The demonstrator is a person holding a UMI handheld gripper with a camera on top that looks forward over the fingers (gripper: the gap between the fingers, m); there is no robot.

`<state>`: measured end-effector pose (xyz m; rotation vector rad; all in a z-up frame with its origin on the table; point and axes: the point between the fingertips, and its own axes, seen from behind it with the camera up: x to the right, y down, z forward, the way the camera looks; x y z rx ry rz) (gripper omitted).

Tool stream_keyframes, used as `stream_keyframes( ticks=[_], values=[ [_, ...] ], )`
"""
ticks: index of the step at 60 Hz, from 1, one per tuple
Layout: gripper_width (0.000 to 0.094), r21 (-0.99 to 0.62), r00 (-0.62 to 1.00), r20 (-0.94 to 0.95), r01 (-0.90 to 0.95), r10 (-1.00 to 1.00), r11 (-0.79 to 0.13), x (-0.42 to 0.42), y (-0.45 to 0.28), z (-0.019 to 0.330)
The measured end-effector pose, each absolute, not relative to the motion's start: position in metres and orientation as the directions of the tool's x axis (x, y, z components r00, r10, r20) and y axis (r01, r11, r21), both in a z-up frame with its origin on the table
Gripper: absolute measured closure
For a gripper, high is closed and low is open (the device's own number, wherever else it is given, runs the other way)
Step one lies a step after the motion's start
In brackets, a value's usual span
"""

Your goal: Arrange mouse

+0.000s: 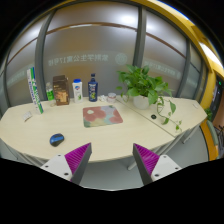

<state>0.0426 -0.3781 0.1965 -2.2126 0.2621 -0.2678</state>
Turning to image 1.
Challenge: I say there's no black and blue computer mouse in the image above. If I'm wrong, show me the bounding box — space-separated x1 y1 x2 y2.
49 133 64 147

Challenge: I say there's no small white jar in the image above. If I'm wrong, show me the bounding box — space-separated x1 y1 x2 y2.
107 93 116 103

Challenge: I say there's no clear green-label water bottle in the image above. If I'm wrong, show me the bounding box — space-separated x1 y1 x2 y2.
46 82 55 101

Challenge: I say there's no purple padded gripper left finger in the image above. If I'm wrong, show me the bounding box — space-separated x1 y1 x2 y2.
41 143 92 185

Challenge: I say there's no dark blue shampoo bottle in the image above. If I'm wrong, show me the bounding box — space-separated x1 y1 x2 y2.
88 74 98 102

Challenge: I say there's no white plant pot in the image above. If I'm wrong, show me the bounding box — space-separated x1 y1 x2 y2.
133 95 149 110

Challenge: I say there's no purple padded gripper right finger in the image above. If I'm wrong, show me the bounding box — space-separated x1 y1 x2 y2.
133 143 181 185

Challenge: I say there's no crumpled white tissue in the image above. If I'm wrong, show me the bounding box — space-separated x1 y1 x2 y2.
99 95 107 102

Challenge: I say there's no brown cardboard box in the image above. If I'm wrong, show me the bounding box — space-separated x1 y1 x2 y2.
53 75 70 106

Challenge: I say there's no green potted pothos plant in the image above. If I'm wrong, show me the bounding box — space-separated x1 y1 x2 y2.
116 64 182 131

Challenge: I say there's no small white packet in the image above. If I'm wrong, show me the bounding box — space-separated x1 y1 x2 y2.
22 111 33 122

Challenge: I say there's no white green tall tube box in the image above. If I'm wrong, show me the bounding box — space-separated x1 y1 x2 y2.
27 67 44 114

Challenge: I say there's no floral pastel mouse pad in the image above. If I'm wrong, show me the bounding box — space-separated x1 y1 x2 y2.
83 105 123 128

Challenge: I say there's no white lotion bottle blue cap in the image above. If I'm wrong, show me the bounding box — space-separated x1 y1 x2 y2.
72 79 83 103

